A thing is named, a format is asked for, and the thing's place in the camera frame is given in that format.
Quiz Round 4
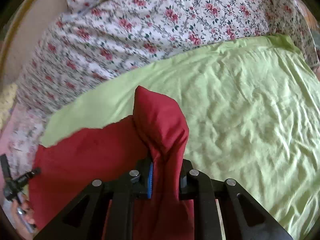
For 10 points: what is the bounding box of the rose floral white duvet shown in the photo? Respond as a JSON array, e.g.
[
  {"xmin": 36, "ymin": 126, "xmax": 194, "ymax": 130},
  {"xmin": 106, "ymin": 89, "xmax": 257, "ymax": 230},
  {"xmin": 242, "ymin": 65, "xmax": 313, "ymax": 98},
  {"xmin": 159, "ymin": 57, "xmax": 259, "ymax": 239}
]
[{"xmin": 7, "ymin": 0, "xmax": 318, "ymax": 175}]

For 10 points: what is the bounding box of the light green bed sheet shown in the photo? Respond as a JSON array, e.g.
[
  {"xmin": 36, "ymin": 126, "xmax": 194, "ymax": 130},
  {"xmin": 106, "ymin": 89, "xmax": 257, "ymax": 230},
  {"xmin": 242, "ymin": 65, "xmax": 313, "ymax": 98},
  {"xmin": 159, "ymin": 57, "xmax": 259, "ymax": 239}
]
[{"xmin": 41, "ymin": 35, "xmax": 319, "ymax": 239}]

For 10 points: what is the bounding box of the person's left hand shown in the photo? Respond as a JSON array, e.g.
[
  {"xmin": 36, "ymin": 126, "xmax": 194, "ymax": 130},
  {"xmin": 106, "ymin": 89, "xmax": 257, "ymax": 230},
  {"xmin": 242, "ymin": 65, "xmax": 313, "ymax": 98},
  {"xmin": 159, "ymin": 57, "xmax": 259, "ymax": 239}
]
[{"xmin": 10, "ymin": 194, "xmax": 35, "ymax": 240}]

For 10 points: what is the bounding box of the red quilted puffer jacket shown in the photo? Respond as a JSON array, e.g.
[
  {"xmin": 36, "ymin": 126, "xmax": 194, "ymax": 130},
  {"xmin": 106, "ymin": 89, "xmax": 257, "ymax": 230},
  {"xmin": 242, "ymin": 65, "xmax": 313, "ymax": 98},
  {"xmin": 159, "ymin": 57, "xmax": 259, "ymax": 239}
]
[{"xmin": 29, "ymin": 87, "xmax": 194, "ymax": 239}]

